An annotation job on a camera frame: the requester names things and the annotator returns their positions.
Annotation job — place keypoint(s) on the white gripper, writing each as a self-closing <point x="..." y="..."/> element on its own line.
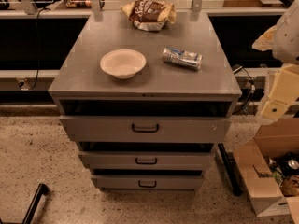
<point x="287" y="37"/>

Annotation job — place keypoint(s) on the grey drawer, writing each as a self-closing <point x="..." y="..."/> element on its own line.
<point x="145" y="160"/>
<point x="145" y="129"/>
<point x="147" y="182"/>

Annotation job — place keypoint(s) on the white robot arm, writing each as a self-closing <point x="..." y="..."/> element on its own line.
<point x="283" y="40"/>

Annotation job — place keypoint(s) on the grey drawer cabinet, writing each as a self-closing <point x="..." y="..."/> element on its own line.
<point x="160" y="89"/>

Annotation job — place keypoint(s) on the grey top drawer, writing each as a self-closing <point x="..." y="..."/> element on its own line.
<point x="145" y="129"/>

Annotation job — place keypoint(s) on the grey bottom drawer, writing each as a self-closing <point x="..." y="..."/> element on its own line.
<point x="147" y="182"/>

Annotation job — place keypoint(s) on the crushed silver can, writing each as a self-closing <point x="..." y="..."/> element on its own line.
<point x="182" y="58"/>

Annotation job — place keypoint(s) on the brown chip bag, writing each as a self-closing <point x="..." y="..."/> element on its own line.
<point x="148" y="15"/>

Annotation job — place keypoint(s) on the cardboard box with trash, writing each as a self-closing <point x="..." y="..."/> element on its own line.
<point x="264" y="193"/>

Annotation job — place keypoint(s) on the white paper bowl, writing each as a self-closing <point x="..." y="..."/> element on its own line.
<point x="122" y="63"/>

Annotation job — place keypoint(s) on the black chair leg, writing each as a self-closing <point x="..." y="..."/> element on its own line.
<point x="42" y="190"/>

